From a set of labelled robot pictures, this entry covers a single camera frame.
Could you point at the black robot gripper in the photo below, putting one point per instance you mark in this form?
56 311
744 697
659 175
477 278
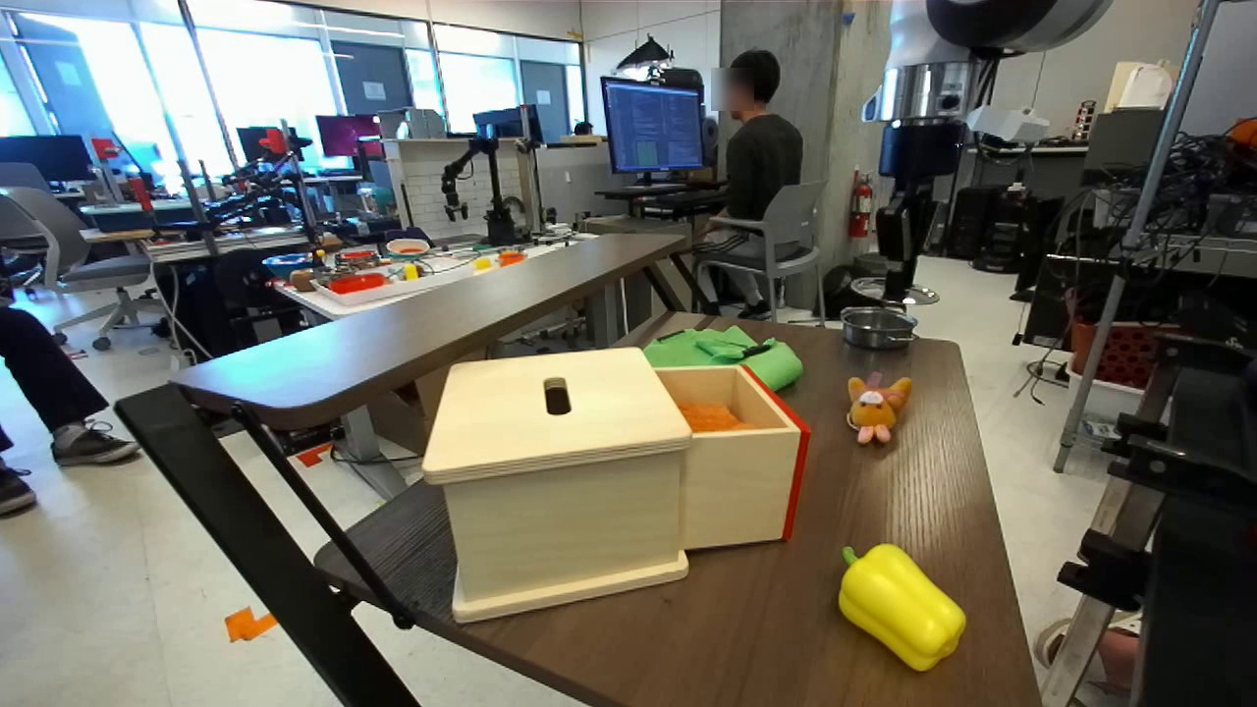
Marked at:
916 169

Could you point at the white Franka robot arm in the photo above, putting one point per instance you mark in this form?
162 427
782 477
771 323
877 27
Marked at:
1015 23

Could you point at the black background robot arm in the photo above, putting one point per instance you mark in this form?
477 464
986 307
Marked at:
496 197

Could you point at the silver metal pot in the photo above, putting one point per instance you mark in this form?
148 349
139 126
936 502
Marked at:
877 323

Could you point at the orange plush toy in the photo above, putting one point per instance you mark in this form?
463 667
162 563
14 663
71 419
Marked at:
872 409

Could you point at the yellow toy bell pepper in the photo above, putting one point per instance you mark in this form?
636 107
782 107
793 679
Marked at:
899 607

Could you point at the red fire extinguisher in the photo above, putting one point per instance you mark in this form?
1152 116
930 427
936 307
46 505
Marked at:
860 207

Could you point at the grey plastic chair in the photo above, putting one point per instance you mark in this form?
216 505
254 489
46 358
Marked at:
787 248

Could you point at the seated person grey shirt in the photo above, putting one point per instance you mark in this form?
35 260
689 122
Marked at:
765 163

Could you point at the silver metal pole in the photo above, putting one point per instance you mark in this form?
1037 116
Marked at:
1139 209

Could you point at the white box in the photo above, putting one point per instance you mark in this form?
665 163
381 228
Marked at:
1139 88

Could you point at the green cloth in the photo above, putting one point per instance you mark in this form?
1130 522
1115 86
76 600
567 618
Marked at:
721 351

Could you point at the computer monitor blue screen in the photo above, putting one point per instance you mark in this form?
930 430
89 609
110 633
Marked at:
655 126

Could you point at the red crate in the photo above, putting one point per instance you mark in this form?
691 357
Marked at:
1113 357

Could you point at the black desk lamp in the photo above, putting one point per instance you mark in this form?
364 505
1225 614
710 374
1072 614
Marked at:
647 57

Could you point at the wooden drawer red front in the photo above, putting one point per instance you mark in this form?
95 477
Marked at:
731 477

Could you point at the light wooden slotted box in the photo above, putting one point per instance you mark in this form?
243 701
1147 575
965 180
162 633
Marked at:
554 486

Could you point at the white table with toys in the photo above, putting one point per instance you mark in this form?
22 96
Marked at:
394 281

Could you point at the monitor pink screen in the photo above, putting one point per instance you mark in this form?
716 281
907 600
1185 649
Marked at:
348 135

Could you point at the grey office chair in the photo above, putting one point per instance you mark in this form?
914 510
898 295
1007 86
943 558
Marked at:
71 248

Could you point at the black camera rig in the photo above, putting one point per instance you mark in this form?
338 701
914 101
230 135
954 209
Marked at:
1193 552

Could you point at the black stand frame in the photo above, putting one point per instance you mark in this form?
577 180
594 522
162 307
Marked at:
260 563

